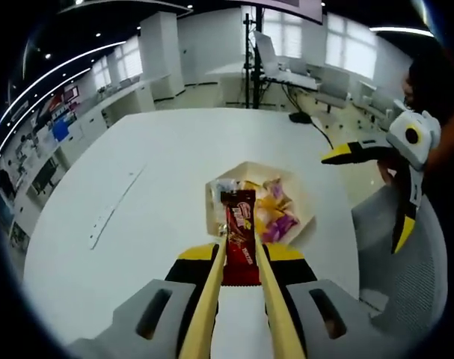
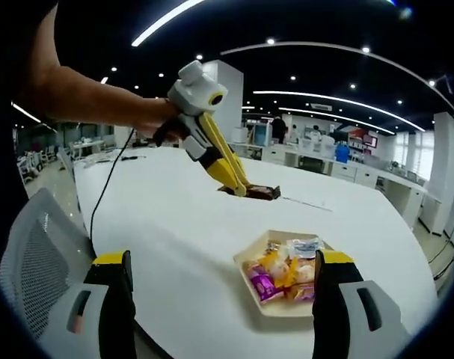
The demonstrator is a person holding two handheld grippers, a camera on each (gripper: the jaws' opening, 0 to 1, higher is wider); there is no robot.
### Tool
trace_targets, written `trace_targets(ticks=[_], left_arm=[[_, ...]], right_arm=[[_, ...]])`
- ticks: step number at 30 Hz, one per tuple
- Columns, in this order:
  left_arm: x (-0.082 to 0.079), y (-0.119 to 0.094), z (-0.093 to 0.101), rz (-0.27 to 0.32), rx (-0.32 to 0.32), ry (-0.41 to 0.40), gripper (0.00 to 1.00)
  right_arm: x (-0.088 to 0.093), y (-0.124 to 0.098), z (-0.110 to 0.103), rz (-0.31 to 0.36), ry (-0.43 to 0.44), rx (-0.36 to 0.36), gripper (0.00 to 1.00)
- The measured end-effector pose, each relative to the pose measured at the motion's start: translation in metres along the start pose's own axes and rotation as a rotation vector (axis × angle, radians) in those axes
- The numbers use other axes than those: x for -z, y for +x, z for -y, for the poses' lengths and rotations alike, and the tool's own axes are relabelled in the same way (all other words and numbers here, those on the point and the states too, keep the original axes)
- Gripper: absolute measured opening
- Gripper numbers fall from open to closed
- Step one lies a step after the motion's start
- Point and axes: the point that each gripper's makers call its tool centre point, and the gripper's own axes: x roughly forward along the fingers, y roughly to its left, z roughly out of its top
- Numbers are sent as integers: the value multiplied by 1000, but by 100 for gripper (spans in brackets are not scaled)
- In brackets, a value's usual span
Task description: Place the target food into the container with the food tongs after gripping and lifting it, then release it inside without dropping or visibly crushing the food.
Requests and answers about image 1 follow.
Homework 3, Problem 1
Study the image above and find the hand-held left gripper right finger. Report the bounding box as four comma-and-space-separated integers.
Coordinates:
262, 242, 414, 359

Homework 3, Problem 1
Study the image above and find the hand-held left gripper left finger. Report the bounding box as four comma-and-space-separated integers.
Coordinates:
67, 242, 227, 359

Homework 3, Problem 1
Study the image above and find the cream hexagonal container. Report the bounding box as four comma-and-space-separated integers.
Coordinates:
204, 160, 318, 248

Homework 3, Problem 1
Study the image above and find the yellow food packet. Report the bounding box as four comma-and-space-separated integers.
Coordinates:
253, 194, 292, 225

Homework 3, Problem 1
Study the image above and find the dark red food bar packet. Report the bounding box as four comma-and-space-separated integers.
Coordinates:
219, 189, 260, 287

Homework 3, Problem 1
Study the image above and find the orange brown food packet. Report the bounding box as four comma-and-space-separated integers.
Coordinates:
239, 179, 261, 195

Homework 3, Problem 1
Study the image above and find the clear packet with black food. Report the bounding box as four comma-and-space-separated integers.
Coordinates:
207, 178, 239, 199

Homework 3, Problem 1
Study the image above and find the person's right hand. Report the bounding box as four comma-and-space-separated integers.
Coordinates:
375, 156, 409, 188

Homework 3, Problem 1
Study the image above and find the grey mesh office chair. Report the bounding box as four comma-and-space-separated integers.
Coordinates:
352, 182, 450, 328

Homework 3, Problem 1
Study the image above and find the white office chair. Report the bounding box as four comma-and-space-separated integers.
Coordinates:
361, 84, 394, 124
314, 67, 353, 113

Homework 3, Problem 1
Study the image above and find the white tilted panel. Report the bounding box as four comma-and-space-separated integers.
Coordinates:
253, 30, 282, 76

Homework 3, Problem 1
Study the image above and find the white desk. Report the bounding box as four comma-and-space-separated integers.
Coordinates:
203, 61, 321, 105

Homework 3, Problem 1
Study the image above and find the blue box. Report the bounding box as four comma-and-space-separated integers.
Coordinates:
51, 119, 71, 143

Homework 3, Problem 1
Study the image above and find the white square pillar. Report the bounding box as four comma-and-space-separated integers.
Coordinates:
139, 10, 185, 102

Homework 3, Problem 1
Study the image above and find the long white counter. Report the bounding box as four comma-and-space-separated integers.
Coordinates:
0, 74, 156, 240

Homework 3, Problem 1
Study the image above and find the black table cable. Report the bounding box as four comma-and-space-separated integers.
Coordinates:
308, 117, 334, 149

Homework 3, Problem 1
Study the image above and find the black camera stand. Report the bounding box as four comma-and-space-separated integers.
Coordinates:
241, 3, 267, 109

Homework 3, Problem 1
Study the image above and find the red wall display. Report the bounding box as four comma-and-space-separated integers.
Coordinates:
46, 85, 80, 113

